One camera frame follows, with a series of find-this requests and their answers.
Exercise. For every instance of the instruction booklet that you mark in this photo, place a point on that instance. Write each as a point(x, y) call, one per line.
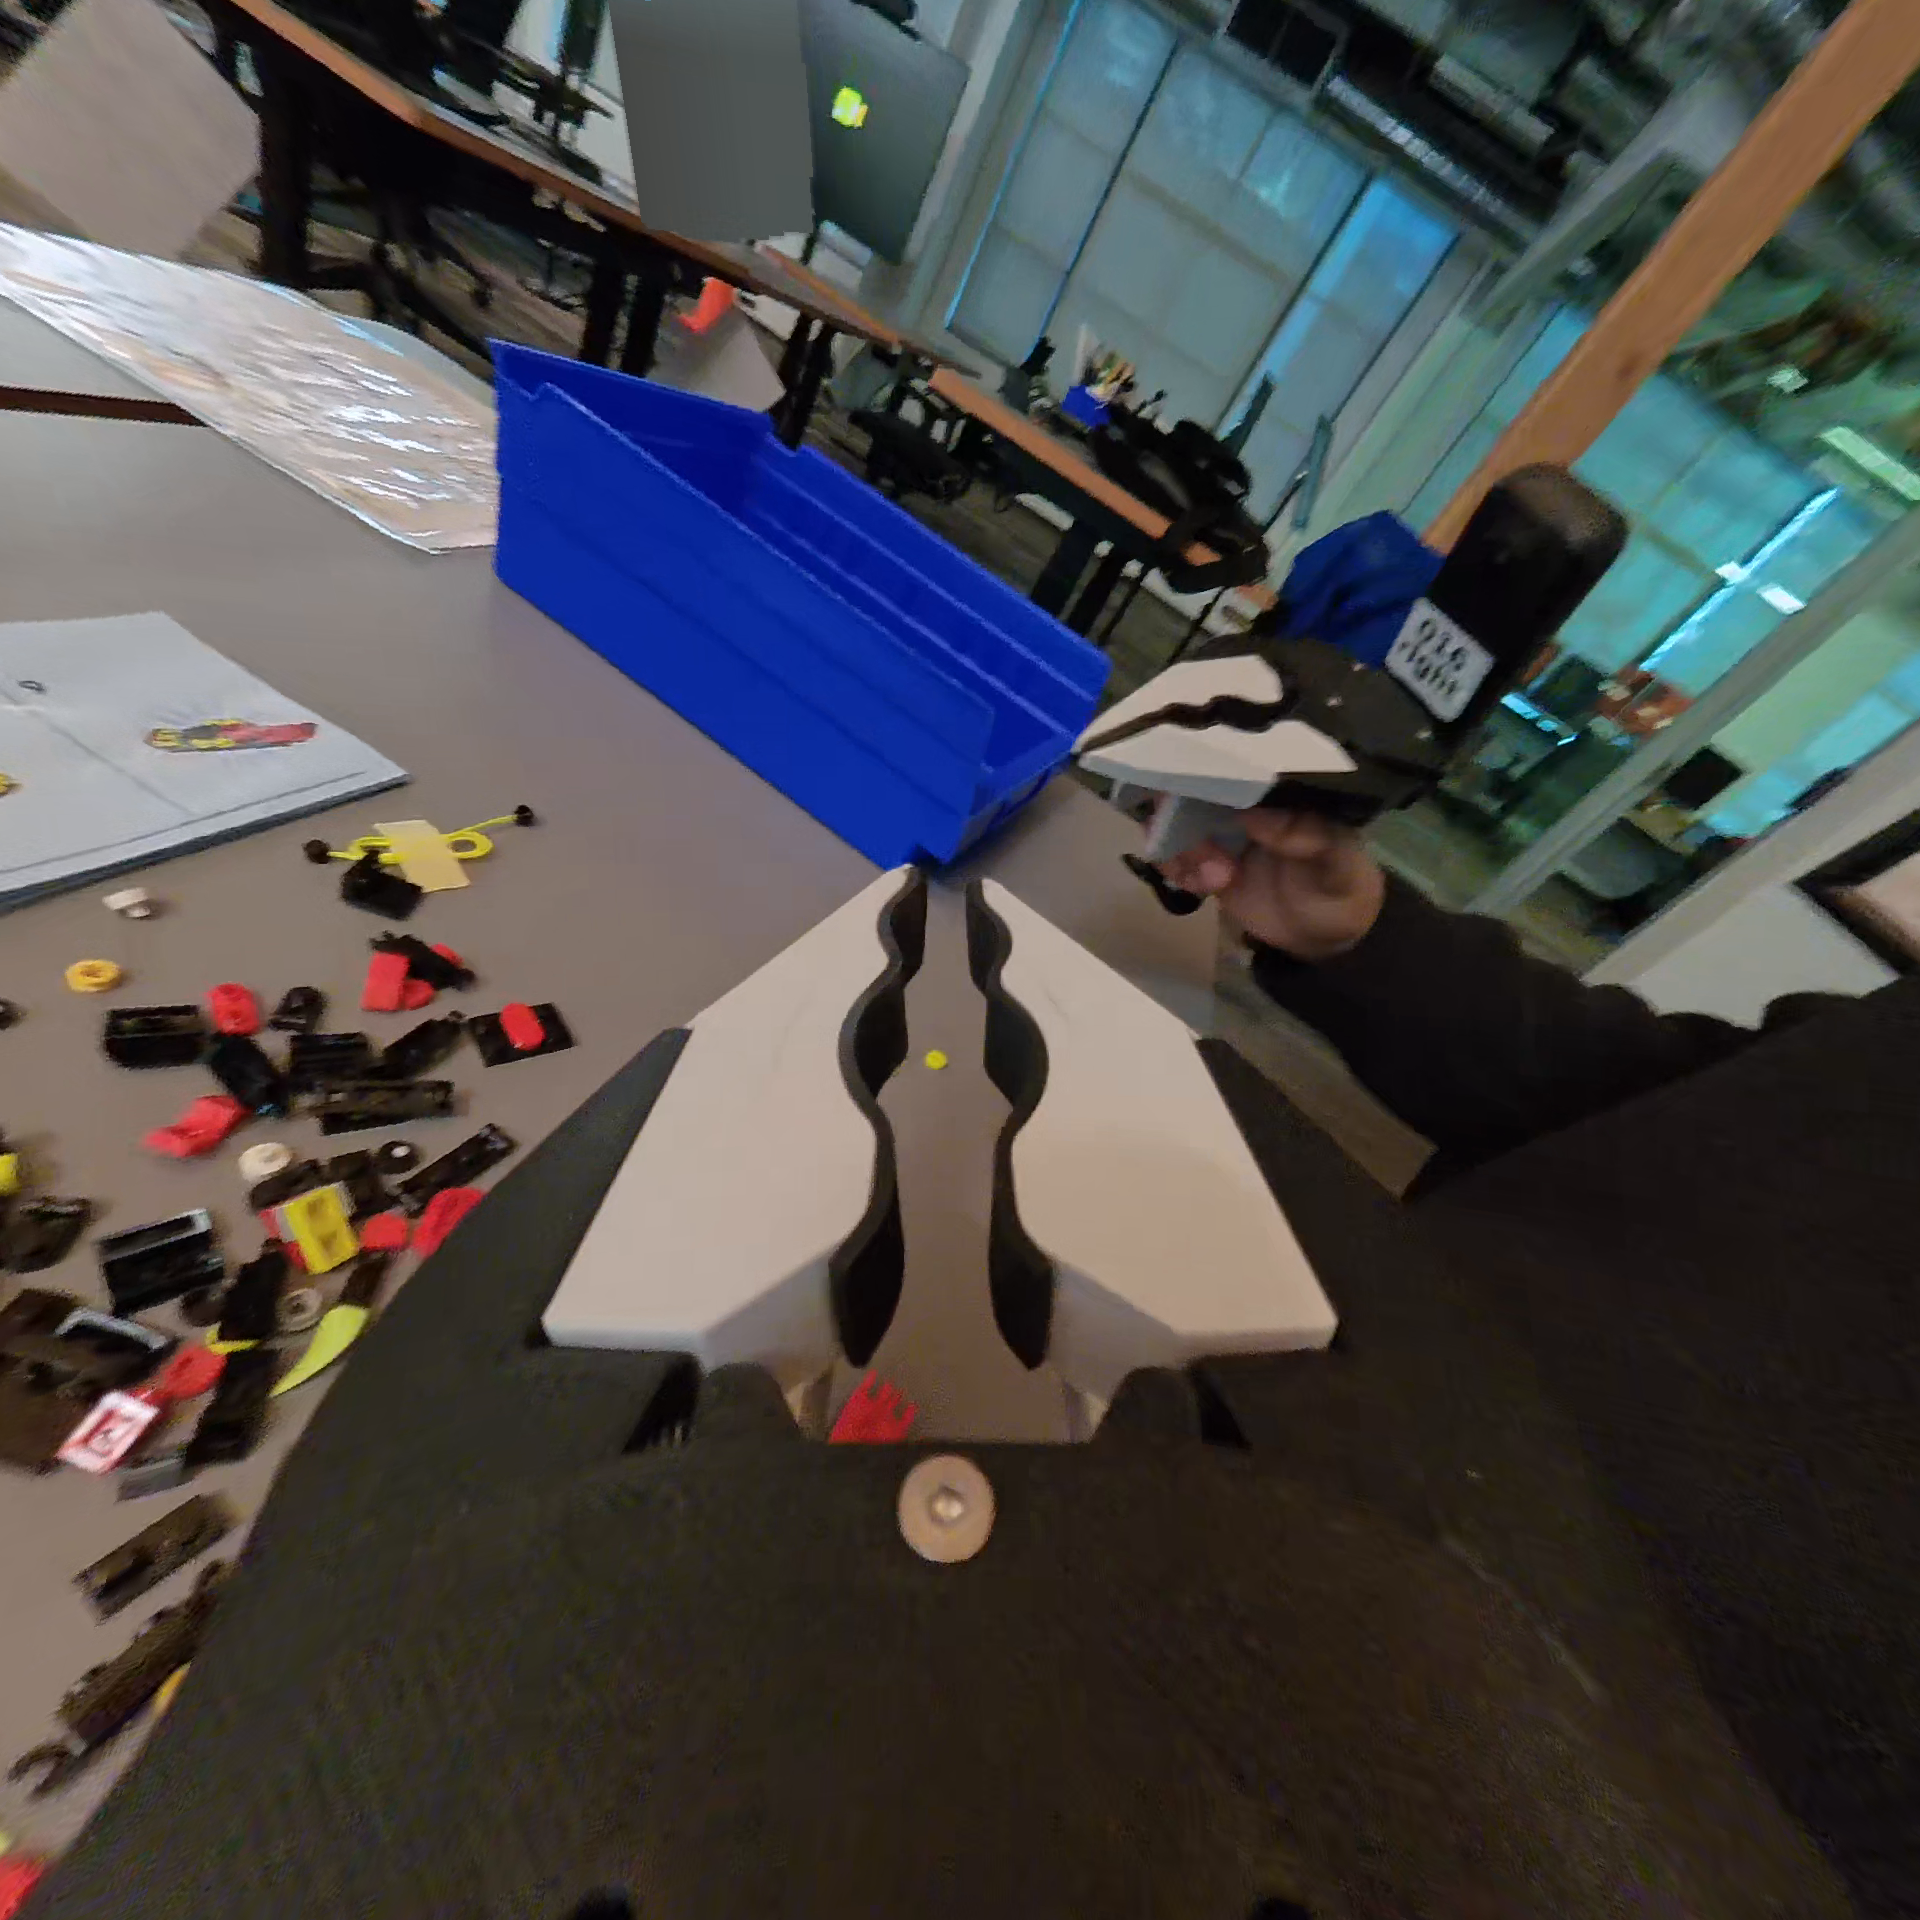
point(225, 811)

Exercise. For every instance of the person's right hand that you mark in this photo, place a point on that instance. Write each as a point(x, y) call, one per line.
point(1313, 892)

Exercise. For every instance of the blue cloth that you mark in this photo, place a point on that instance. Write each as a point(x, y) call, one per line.
point(1351, 585)

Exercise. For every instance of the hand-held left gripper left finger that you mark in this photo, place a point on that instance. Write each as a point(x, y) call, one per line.
point(721, 1184)

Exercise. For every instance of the black lego bracket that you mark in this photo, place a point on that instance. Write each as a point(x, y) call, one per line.
point(383, 892)

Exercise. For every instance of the wooden beam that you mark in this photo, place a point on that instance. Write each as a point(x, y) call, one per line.
point(1695, 255)

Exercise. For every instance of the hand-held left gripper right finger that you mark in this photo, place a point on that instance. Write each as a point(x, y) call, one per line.
point(1171, 1184)

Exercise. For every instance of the orange object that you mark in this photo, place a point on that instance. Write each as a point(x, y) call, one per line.
point(708, 305)

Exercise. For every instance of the pile of lego pieces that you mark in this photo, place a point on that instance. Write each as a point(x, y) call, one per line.
point(150, 1034)

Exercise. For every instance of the red lego piece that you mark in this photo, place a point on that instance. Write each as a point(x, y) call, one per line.
point(871, 1414)

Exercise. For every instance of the black bag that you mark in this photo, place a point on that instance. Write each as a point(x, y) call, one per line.
point(1185, 480)

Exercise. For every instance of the black lego hinge plate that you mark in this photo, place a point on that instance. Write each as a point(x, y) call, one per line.
point(459, 1166)

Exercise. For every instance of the person's black knit sweater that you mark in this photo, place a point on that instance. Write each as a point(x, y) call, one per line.
point(1725, 1350)

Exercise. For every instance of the person's right forearm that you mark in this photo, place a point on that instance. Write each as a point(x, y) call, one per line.
point(1500, 1021)

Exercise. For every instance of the black plate with red tile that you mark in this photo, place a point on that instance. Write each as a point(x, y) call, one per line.
point(523, 1025)

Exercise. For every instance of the blue pen cup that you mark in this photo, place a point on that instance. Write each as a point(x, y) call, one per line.
point(1082, 404)

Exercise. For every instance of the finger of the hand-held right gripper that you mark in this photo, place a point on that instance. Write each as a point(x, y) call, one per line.
point(1201, 764)
point(1201, 686)

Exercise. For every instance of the long wooden-top table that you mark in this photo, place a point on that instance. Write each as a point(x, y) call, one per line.
point(481, 122)

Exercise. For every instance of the clear plastic bag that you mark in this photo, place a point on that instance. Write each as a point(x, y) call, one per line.
point(300, 390)

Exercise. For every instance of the blue plastic bin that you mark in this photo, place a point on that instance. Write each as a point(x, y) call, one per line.
point(721, 600)

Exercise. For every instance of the pale yellow sticker sheet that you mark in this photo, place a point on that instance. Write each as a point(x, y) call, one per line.
point(428, 863)

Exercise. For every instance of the dark monitor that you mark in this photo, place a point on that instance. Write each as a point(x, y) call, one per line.
point(900, 181)

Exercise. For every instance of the white panel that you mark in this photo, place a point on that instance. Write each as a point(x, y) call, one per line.
point(746, 360)

